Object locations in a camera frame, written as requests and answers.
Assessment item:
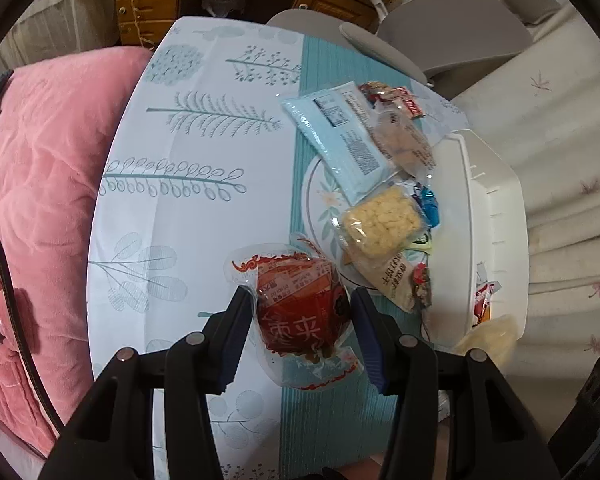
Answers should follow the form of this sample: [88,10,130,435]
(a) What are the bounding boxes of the white leaf print tablecloth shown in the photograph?
[86,16,473,480]

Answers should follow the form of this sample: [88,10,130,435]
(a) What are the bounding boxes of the clear cookie packet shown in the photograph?
[372,102,438,181]

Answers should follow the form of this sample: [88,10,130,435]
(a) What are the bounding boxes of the white plastic basket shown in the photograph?
[422,129,528,361]

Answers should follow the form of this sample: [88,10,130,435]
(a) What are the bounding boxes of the dark brown snack packet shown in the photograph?
[412,262,434,309]

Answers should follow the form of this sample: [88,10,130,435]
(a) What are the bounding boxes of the light blue snack packet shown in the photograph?
[280,81,403,202]

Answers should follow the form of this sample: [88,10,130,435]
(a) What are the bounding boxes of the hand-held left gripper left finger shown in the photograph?
[37,286,253,480]

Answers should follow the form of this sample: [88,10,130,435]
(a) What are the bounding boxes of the red orange snack packet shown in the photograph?
[472,280,504,322]

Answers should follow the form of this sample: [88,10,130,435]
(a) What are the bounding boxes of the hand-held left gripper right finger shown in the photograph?
[349,287,563,480]

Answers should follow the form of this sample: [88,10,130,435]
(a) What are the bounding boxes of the teal placemat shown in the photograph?
[275,34,461,480]

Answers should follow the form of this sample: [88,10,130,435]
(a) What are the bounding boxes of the beige cracker packet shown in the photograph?
[342,247,423,313]

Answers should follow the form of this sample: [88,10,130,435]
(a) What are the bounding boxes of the white lace curtain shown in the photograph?
[0,0,122,77]

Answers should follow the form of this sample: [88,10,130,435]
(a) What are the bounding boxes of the small nut candy packet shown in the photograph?
[359,81,397,107]

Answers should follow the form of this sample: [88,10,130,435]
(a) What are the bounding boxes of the white floral cloth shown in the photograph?
[450,0,600,378]

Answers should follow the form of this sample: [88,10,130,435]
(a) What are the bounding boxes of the black cable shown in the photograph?
[0,207,66,433]

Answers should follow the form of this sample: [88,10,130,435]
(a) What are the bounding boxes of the red and white candy packet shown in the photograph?
[397,87,426,119]

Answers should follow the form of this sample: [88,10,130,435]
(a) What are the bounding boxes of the yellow cracker packet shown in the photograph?
[330,182,433,266]

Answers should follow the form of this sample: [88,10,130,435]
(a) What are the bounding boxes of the pale yellow snack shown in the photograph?
[452,314,521,367]

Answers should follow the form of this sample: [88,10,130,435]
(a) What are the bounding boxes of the grey office chair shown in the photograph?
[266,0,563,88]

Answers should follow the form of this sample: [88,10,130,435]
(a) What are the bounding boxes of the blue wrapped candy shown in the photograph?
[412,185,441,228]

